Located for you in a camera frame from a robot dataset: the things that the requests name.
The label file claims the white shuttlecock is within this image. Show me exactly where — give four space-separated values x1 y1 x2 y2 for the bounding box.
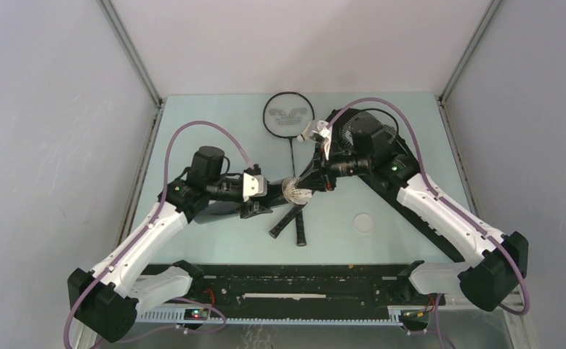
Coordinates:
281 177 312 205
296 121 320 142

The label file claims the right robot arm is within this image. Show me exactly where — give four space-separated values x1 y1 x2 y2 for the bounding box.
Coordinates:
297 111 530 315

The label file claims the black shuttlecock tube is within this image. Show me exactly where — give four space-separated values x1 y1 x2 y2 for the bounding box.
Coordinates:
193 179 288 224

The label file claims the right aluminium frame post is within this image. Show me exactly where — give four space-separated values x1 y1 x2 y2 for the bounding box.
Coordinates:
438 0 505 106

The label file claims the left aluminium frame post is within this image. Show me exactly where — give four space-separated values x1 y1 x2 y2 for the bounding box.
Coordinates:
96 0 163 108

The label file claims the left controller board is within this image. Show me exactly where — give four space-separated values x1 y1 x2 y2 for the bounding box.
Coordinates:
182 308 210 323

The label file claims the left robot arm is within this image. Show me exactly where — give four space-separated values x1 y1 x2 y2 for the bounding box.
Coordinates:
68 146 291 342

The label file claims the black racket bag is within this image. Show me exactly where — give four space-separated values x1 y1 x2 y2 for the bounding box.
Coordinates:
333 108 464 262

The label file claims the white shuttlecock top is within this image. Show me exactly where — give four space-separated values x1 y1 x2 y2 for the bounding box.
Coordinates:
296 121 320 142

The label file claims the aluminium frame post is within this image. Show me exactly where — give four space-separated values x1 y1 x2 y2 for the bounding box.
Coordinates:
438 0 505 106
96 0 163 108

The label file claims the white shuttlecock bottom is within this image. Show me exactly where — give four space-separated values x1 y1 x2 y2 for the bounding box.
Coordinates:
281 177 312 205

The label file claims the right controller board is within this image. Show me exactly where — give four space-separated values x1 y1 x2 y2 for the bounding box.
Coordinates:
399 311 429 322

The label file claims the black racket on bag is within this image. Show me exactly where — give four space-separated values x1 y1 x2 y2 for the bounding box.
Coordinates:
263 108 400 246

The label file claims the controller board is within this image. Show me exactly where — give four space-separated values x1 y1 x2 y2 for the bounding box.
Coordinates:
399 311 429 322
182 308 210 323

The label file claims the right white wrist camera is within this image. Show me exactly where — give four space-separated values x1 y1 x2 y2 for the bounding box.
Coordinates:
310 120 332 161

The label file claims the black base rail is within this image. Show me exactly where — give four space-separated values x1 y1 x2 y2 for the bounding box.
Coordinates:
138 262 448 321

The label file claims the white tube lid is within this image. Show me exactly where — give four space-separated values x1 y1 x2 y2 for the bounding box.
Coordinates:
353 213 376 234

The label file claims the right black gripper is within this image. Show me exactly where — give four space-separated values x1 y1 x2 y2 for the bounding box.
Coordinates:
295 142 371 193

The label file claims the black racket on table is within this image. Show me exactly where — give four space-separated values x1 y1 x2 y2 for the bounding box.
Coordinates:
262 92 315 247

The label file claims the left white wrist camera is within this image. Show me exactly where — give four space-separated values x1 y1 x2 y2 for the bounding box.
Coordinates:
242 172 267 202

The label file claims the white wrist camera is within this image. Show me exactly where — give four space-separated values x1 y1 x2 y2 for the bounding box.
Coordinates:
242 172 267 202
310 120 332 161

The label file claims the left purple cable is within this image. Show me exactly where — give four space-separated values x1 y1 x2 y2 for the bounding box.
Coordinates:
63 120 259 349

